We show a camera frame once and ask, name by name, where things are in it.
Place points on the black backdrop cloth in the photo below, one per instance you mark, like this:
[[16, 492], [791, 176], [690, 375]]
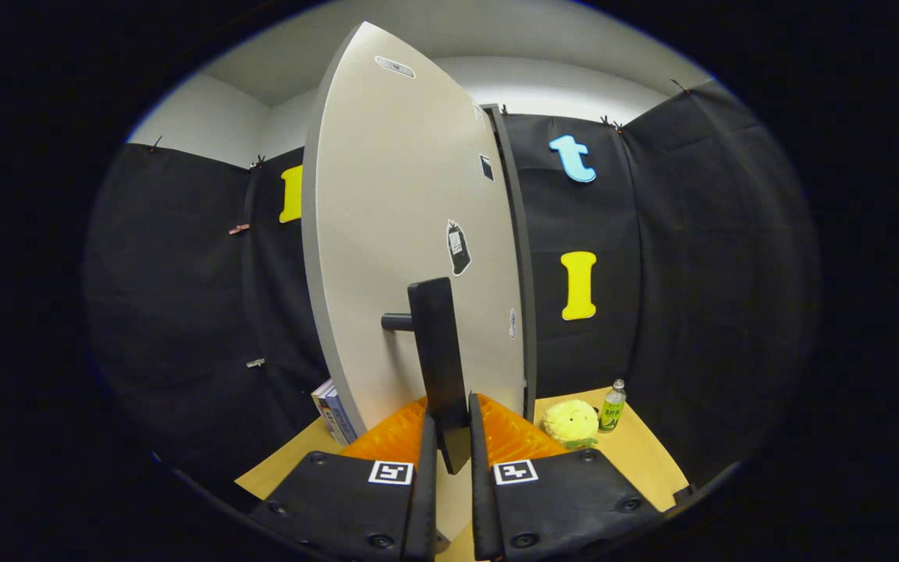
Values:
[[691, 273]]

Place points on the yellow plush toy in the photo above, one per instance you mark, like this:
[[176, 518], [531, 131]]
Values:
[[570, 423]]

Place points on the green label drink bottle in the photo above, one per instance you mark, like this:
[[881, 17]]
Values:
[[612, 410]]

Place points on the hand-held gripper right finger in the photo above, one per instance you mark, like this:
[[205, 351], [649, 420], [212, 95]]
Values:
[[559, 507]]

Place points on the blue book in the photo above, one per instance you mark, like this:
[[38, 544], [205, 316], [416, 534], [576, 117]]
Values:
[[340, 417]]

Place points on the white book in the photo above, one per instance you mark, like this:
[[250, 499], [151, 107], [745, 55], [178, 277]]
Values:
[[323, 406]]

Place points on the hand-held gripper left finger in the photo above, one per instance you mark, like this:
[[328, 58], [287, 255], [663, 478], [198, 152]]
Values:
[[340, 499]]

